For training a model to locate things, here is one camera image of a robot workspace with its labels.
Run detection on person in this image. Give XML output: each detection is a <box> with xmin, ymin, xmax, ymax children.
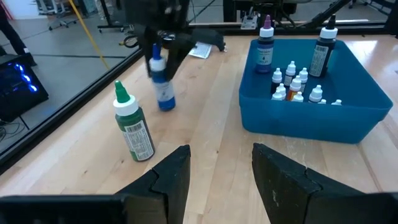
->
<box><xmin>0</xmin><ymin>0</ymin><xmax>37</xmax><ymax>67</ymax></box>

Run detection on yellow label small bottle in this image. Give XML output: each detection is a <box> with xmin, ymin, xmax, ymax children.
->
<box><xmin>308</xmin><ymin>84</ymin><xmax>323</xmax><ymax>103</ymax></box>

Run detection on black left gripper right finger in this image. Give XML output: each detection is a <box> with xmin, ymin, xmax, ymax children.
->
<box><xmin>251</xmin><ymin>142</ymin><xmax>364</xmax><ymax>224</ymax></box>

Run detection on tall blue food colouring bottle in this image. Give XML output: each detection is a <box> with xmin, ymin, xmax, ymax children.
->
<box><xmin>148</xmin><ymin>43</ymin><xmax>177</xmax><ymax>112</ymax></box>

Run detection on black small bottle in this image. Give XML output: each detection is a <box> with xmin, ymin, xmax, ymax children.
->
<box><xmin>271</xmin><ymin>67</ymin><xmax>283</xmax><ymax>94</ymax></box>

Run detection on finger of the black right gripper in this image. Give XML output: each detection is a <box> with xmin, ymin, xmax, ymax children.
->
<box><xmin>141</xmin><ymin>27</ymin><xmax>158</xmax><ymax>78</ymax></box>
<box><xmin>164</xmin><ymin>34</ymin><xmax>197</xmax><ymax>82</ymax></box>

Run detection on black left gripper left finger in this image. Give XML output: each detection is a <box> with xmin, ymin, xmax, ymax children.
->
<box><xmin>116</xmin><ymin>144</ymin><xmax>192</xmax><ymax>224</ymax></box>

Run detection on black diagonal strut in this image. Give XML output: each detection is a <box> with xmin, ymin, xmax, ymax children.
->
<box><xmin>306</xmin><ymin>0</ymin><xmax>354</xmax><ymax>29</ymax></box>

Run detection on grey floor cables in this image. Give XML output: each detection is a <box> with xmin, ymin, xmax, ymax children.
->
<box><xmin>0</xmin><ymin>119</ymin><xmax>29</xmax><ymax>144</ymax></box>

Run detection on black coiled cable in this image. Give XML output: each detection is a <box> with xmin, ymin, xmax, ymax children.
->
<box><xmin>119</xmin><ymin>33</ymin><xmax>141</xmax><ymax>49</ymax></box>

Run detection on blue plastic bin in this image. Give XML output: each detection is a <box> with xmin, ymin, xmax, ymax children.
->
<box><xmin>238</xmin><ymin>39</ymin><xmax>394</xmax><ymax>144</ymax></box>

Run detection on tall black food colouring bottle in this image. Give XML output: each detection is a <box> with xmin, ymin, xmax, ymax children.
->
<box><xmin>308</xmin><ymin>14</ymin><xmax>339</xmax><ymax>78</ymax></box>

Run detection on white power strip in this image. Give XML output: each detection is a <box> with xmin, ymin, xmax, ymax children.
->
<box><xmin>241</xmin><ymin>14</ymin><xmax>259</xmax><ymax>30</ymax></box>

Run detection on tall green food colouring bottle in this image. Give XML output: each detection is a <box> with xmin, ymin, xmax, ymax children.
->
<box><xmin>113</xmin><ymin>80</ymin><xmax>155</xmax><ymax>162</ymax></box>

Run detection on tall violet food colouring bottle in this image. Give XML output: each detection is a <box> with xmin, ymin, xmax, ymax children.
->
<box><xmin>255</xmin><ymin>14</ymin><xmax>275</xmax><ymax>75</ymax></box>

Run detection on grey office chair base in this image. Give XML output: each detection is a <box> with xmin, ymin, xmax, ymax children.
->
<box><xmin>35</xmin><ymin>0</ymin><xmax>78</xmax><ymax>31</ymax></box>

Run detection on dark blue small bottle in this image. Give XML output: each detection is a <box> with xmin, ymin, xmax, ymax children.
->
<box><xmin>284</xmin><ymin>60</ymin><xmax>297</xmax><ymax>88</ymax></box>

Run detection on black wheeled stand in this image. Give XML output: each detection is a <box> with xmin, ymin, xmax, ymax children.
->
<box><xmin>97</xmin><ymin>0</ymin><xmax>136</xmax><ymax>34</ymax></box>

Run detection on white printed paper sheet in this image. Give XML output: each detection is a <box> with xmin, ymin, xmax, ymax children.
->
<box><xmin>188</xmin><ymin>42</ymin><xmax>212</xmax><ymax>60</ymax></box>

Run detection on fruit green small bottle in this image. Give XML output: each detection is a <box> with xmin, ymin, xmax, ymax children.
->
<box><xmin>298</xmin><ymin>67</ymin><xmax>309</xmax><ymax>93</ymax></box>

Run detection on black computer blue lights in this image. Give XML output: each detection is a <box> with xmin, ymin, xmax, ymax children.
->
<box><xmin>0</xmin><ymin>54</ymin><xmax>50</xmax><ymax>123</ymax></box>

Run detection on yellow hanging hose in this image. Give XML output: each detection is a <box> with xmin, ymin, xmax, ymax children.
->
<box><xmin>68</xmin><ymin>0</ymin><xmax>110</xmax><ymax>71</ymax></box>

